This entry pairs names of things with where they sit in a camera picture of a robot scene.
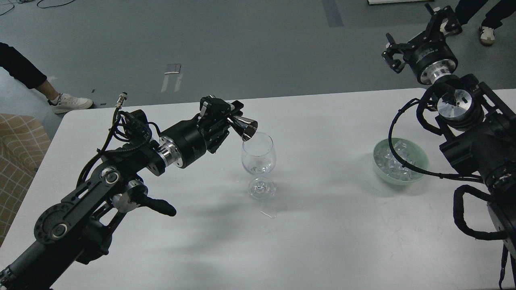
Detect black floor cables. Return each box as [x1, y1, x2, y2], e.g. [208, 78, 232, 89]
[0, 0, 76, 16]

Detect silver metal jigger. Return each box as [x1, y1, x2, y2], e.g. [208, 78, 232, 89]
[226, 115, 258, 142]

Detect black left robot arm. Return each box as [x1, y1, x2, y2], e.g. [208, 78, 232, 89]
[1, 92, 258, 290]

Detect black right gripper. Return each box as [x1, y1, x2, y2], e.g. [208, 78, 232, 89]
[381, 3, 463, 85]

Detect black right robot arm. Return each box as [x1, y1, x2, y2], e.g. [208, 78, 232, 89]
[382, 3, 516, 284]

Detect beige checked cushion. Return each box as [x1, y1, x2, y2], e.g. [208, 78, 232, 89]
[0, 114, 50, 244]

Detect green bowl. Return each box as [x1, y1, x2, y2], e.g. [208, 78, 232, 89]
[372, 138, 429, 185]

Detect clear wine glass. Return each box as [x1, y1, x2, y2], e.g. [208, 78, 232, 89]
[241, 132, 277, 201]

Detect standing person white sneakers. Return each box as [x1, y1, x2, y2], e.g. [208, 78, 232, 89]
[439, 0, 516, 46]

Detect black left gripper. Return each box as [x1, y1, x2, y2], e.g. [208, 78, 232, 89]
[158, 95, 243, 168]

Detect seated person in black trousers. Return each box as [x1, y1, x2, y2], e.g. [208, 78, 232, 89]
[0, 43, 94, 114]

